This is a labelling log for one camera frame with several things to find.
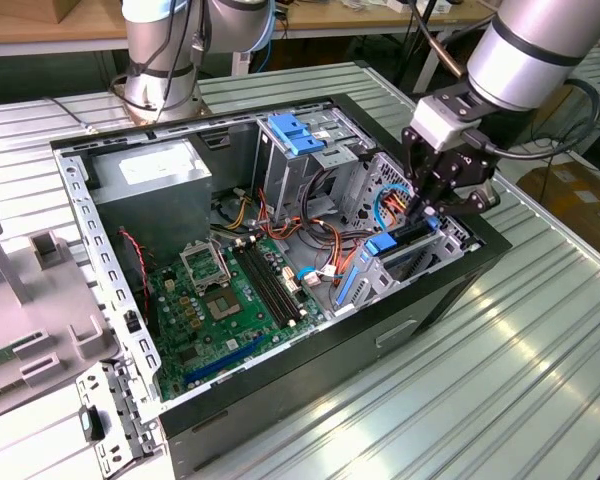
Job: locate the wooden desk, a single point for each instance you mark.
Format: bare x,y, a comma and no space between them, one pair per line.
330,17

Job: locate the grey metal disk bay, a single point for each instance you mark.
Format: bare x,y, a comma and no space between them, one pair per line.
450,245

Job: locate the CPU socket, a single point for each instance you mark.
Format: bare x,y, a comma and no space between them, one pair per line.
223,304

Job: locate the brown cardboard box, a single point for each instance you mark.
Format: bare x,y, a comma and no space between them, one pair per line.
580,210

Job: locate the grey slot cover bracket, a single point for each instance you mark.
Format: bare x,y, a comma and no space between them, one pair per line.
122,400

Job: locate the green RAM stick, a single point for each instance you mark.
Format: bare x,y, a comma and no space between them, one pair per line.
0,357

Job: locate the grey optical drive cage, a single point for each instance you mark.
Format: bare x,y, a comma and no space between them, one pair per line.
285,170

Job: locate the grey power supply unit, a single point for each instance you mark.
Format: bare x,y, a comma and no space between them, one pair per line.
150,200

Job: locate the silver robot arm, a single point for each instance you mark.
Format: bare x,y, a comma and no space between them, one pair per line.
530,45

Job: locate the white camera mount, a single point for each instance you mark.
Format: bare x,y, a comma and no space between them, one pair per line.
437,127

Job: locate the square brown base plate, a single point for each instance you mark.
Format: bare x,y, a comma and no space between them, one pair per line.
121,97

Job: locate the grey parts rack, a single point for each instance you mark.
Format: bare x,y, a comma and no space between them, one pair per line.
55,300

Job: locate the black RAM slot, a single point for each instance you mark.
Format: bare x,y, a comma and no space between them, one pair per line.
270,281
276,278
259,286
264,284

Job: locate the black PC case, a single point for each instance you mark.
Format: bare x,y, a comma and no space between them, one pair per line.
305,380

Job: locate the blue expansion slot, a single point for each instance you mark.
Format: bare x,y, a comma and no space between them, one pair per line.
225,361

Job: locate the hard disk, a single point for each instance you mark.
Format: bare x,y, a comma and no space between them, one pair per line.
382,245

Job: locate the green motherboard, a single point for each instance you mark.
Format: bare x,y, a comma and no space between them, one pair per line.
240,340

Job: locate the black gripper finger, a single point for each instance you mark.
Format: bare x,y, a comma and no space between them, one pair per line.
472,202
416,160

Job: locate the blue plastic drive rails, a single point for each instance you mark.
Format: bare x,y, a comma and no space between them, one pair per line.
295,135

